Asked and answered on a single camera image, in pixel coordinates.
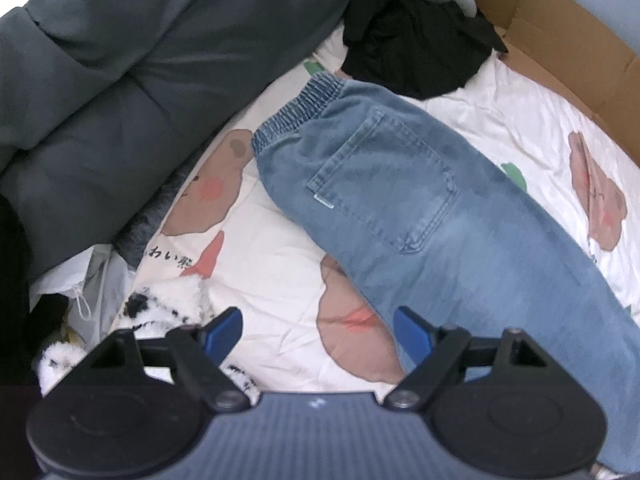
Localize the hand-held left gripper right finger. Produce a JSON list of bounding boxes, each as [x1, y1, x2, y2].
[[382, 305, 551, 413]]

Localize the white printed blanket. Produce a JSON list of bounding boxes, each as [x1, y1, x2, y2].
[[105, 25, 640, 396]]

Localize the black garment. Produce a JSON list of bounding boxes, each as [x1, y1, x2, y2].
[[340, 0, 508, 101]]

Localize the dark grey fuzzy cloth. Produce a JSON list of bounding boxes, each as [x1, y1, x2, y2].
[[112, 180, 176, 268]]

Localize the black and white fluffy item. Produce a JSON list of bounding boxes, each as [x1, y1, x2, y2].
[[32, 280, 261, 406]]

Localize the brown cardboard sheet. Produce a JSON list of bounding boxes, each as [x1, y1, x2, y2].
[[440, 0, 640, 136]]

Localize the translucent plastic bag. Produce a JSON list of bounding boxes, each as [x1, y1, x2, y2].
[[27, 245, 138, 346]]

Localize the black fabric item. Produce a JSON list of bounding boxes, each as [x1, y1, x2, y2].
[[0, 192, 71, 391]]

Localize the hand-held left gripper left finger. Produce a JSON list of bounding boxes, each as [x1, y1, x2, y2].
[[87, 306, 253, 413]]

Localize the light blue jeans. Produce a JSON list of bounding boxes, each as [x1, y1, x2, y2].
[[251, 72, 640, 471]]

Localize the person in grey sleeves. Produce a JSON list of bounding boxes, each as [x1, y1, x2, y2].
[[0, 0, 373, 281]]

